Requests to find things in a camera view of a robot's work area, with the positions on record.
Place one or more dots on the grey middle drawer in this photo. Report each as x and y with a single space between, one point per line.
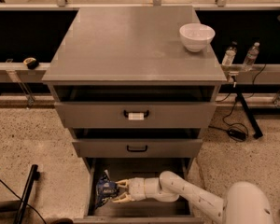
137 143

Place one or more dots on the left clear water bottle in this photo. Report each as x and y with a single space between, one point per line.
229 55

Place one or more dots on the grey bottom drawer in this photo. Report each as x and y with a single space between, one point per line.
148 211

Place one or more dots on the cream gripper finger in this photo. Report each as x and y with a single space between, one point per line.
123 198
123 183

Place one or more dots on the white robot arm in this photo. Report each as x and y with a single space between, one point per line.
244 203

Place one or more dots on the black power adapter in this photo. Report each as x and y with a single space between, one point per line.
237 135

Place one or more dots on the clear water bottle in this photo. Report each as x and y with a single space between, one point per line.
229 55
251 56

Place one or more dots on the grey drawer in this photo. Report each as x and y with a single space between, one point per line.
156 107
137 143
148 211

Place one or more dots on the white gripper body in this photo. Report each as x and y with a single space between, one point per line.
136 188

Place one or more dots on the black bar lower left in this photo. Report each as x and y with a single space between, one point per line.
32 177

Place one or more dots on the grey top drawer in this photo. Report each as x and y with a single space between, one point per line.
156 107

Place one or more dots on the grey drawer cabinet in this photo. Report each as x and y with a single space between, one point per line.
132 46

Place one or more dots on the blue chip bag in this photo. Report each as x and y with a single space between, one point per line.
105 190

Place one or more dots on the right clear water bottle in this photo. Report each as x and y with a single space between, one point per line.
251 56

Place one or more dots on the black stand leg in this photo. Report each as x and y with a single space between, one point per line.
239 96

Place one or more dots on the white bowl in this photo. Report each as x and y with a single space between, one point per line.
195 36

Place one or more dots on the yellow black tape measure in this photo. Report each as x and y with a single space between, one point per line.
31 63

